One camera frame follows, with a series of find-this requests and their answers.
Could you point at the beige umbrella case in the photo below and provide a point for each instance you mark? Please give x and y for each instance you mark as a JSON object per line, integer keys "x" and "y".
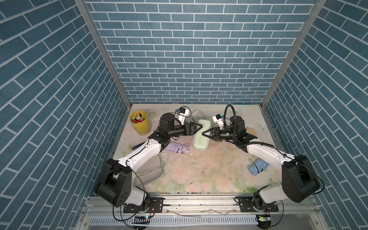
{"x": 251, "y": 131}

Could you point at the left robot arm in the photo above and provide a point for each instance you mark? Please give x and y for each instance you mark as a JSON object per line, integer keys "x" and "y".
{"x": 114, "y": 183}

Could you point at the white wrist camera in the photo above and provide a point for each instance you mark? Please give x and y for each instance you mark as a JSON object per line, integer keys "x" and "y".
{"x": 183, "y": 113}
{"x": 218, "y": 119}

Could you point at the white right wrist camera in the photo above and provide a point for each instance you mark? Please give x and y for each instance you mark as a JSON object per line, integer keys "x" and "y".
{"x": 218, "y": 119}

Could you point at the blue umbrella case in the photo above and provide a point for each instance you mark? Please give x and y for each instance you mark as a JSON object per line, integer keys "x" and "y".
{"x": 197, "y": 115}

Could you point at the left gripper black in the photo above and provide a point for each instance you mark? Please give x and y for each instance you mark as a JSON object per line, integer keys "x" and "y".
{"x": 189, "y": 128}

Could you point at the clear tape roll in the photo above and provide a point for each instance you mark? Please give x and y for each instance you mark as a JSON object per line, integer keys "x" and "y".
{"x": 153, "y": 114}

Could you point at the mint green umbrella case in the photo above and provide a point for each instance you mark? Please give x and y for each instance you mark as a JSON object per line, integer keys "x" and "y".
{"x": 201, "y": 142}

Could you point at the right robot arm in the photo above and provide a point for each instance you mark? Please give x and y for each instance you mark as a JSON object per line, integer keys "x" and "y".
{"x": 298, "y": 179}

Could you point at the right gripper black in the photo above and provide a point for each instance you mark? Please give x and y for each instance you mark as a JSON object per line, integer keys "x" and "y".
{"x": 216, "y": 134}

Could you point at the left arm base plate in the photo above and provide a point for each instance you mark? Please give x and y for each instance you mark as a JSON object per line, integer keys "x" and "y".
{"x": 154, "y": 204}

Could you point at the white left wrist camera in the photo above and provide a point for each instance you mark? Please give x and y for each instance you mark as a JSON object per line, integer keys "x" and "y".
{"x": 183, "y": 113}

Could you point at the yellow cup with markers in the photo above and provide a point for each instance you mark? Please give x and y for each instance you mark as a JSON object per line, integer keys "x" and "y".
{"x": 140, "y": 122}

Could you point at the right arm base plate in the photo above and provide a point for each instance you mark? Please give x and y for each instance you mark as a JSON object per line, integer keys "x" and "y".
{"x": 251, "y": 204}

